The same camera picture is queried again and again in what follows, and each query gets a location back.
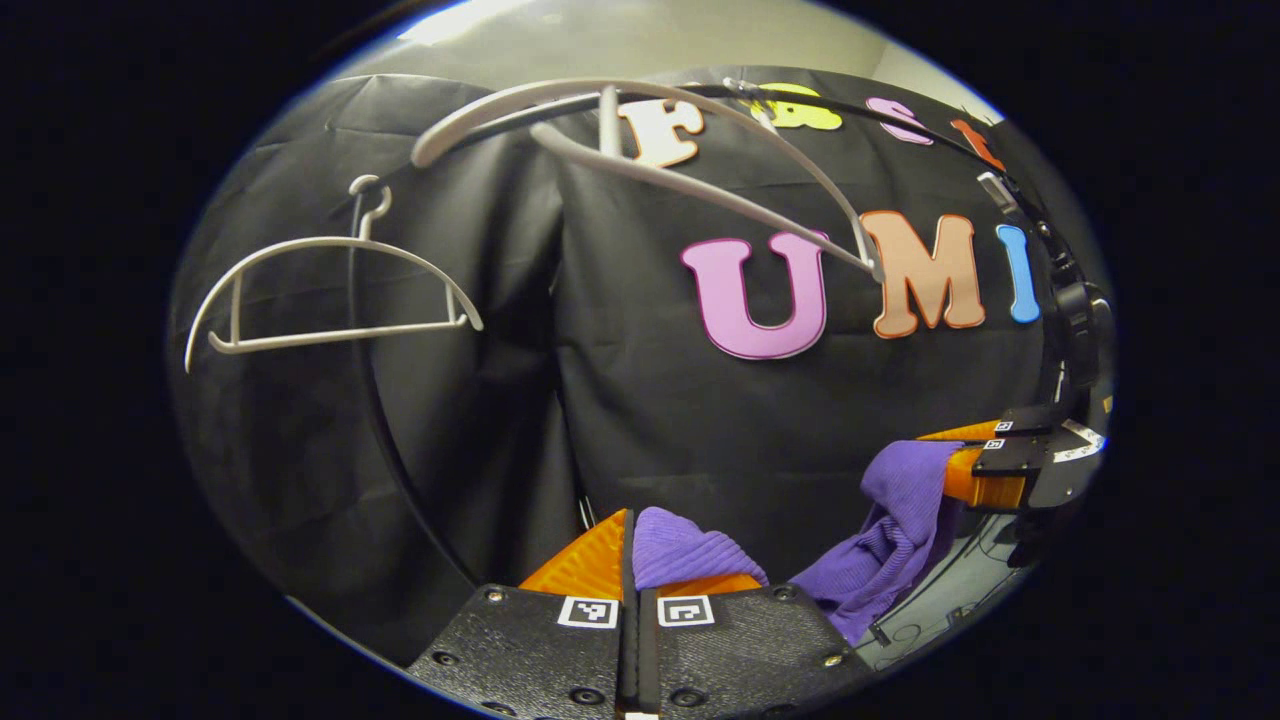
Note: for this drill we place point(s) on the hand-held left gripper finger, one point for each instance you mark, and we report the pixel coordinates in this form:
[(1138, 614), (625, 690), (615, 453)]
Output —
[(629, 660), (648, 660)]

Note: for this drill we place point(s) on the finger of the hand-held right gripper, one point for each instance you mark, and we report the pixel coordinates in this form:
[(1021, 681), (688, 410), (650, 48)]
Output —
[(1035, 420), (1020, 465)]

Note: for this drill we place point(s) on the white hanger with hook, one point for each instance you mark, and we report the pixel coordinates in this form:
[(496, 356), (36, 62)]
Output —
[(610, 120)]

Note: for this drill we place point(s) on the black clothes rack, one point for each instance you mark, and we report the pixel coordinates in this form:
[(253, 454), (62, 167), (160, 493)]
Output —
[(356, 300)]

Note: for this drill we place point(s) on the white plastic hanger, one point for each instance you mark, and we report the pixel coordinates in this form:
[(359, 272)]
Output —
[(237, 310)]

